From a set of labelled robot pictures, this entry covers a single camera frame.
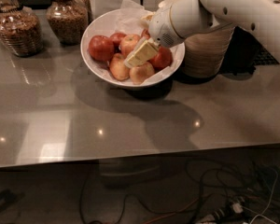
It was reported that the red apple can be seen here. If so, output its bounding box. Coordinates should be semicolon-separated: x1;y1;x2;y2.
149;47;173;70
88;35;115;62
141;29;150;39
110;32;126;49

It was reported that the glass jar of granola left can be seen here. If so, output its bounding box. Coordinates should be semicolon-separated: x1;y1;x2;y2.
0;0;43;57

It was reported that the red apple back right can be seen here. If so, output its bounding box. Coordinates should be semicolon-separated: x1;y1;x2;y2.
141;29;150;39

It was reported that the orange floor cable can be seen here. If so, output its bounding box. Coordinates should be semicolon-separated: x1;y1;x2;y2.
143;196;203;224

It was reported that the yellow-red apple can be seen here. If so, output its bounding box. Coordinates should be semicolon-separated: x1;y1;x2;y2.
130;62;155;85
109;53;130;81

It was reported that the power strip on floor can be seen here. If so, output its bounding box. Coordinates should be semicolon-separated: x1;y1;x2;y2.
195;202;244;224

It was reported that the front stack of paper bowls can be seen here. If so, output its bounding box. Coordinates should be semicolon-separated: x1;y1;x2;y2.
182;25;235;79

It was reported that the orange-red apple centre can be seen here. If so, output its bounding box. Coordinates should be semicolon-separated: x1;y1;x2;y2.
119;34;140;57

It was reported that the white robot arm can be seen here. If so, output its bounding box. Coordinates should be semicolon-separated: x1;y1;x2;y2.
124;0;280;68

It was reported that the glass jar of granola middle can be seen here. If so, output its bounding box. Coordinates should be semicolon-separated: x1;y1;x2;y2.
46;0;88;45

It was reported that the black condiment caddy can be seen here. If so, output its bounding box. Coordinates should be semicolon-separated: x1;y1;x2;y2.
220;27;278;75

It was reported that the white ceramic bowl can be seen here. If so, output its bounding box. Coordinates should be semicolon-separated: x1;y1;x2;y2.
80;8;187;89

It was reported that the red apple back left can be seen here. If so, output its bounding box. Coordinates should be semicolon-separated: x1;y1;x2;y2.
110;32;126;49

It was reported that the black floor cable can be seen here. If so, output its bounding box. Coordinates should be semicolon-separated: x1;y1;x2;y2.
78;165;206;224

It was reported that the yellow-red apple front left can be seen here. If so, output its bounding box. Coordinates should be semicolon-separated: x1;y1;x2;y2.
109;53;130;81

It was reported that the red apple far left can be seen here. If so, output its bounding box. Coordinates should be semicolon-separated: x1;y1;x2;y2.
88;35;115;62

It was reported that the yellow-red apple front right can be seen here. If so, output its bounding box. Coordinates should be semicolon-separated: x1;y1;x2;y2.
130;62;155;85

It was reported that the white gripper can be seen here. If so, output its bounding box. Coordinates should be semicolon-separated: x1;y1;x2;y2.
124;0;184;68

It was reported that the glass jar of granola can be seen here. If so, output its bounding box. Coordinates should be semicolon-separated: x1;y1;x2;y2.
0;0;43;57
46;0;88;45

